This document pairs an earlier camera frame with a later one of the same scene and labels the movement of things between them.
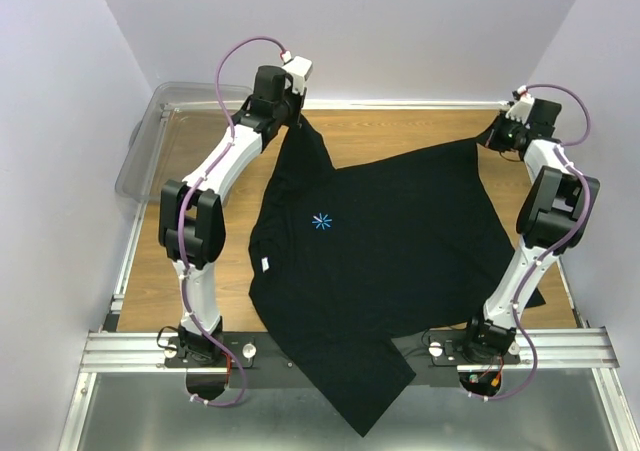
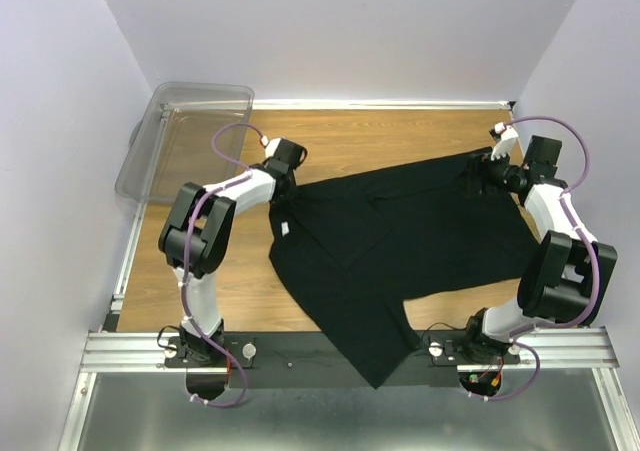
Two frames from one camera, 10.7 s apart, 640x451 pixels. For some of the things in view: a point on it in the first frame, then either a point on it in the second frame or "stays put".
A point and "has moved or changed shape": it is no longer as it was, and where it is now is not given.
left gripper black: x=298 y=101 -> x=291 y=193
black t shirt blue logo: x=342 y=260 has moved or changed shape
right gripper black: x=500 y=121 -> x=485 y=166
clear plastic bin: x=177 y=129 stays put
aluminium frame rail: x=110 y=350 stays put
